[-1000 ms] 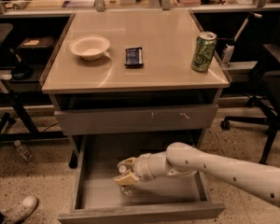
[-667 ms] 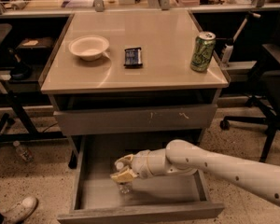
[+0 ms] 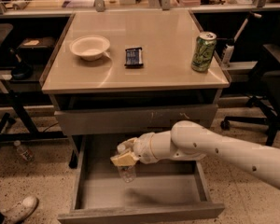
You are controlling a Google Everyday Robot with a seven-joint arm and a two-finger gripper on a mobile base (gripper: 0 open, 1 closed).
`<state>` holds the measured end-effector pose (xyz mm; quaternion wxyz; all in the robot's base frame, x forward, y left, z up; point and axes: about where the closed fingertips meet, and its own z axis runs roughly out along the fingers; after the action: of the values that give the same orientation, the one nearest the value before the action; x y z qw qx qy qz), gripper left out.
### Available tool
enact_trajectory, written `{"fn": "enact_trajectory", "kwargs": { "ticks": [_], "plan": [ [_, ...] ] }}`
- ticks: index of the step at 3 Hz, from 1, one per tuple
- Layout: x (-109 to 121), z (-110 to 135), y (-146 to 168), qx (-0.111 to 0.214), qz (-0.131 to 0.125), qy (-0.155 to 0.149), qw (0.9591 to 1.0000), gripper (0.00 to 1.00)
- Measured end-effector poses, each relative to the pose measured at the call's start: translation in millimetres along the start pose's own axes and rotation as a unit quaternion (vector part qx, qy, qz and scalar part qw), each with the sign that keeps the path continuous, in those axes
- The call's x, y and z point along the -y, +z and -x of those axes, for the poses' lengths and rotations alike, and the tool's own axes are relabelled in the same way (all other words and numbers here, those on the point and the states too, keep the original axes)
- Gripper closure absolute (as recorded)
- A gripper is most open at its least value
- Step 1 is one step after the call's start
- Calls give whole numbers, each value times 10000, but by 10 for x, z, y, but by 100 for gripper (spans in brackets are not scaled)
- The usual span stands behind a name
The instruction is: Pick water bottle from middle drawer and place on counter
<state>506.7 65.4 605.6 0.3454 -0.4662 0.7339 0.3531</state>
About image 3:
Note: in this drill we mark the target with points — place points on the white paper bowl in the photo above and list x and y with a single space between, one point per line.
90 47

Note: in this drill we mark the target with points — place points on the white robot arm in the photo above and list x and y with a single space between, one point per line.
188 141

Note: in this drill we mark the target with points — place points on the grey drawer cabinet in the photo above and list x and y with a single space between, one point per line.
129 71

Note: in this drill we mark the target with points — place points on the open grey middle drawer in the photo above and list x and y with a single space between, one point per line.
165 191

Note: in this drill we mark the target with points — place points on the dark blue snack bar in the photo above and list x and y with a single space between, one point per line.
133 57

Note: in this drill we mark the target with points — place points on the black office chair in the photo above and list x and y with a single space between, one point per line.
264 81

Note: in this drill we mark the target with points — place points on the white shoe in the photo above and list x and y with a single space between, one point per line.
20 211

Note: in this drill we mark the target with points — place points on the green soda can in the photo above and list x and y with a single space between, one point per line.
205 47

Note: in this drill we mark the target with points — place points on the dark box under bench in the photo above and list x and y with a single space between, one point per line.
36 49

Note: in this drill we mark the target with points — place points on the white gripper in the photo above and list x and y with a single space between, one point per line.
144 147

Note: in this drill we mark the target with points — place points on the closed grey top drawer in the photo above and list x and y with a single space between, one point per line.
132 119

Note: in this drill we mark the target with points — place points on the water bottle on floor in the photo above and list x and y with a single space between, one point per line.
24 151

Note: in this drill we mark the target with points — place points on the clear plastic water bottle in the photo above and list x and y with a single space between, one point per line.
127 173

